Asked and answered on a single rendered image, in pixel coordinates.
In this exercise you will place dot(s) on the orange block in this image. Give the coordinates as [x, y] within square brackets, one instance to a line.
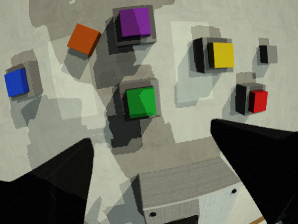
[84, 39]

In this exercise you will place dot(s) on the green button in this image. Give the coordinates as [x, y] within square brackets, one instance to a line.
[140, 99]

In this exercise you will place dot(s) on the red button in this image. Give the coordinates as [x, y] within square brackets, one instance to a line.
[251, 98]

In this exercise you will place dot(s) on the yellow button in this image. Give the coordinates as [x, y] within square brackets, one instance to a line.
[214, 55]

